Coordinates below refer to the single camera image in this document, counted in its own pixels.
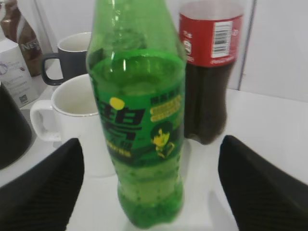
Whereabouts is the black mug front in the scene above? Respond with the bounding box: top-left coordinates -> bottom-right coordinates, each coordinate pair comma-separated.
0,82 -> 32,169

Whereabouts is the brown coffee drink bottle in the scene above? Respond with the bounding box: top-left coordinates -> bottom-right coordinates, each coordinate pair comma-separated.
0,0 -> 43,77

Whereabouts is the white yogurt drink bottle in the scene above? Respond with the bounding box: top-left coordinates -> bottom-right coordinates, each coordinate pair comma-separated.
0,38 -> 38,108

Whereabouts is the green soda bottle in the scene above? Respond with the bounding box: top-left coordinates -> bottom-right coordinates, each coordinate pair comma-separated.
86,0 -> 186,229

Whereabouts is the cola bottle red label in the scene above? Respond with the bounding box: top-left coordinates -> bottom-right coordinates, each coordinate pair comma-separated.
179,0 -> 244,144

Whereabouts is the white ceramic mug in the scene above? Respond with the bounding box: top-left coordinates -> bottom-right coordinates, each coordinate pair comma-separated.
30,74 -> 115,177

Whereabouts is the dark grey mug rear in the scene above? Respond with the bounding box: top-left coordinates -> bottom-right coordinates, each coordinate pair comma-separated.
41,32 -> 91,86

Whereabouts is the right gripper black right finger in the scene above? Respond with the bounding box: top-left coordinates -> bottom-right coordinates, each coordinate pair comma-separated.
218,135 -> 308,231

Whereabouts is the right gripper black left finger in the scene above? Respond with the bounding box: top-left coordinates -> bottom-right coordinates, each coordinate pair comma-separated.
0,138 -> 84,231

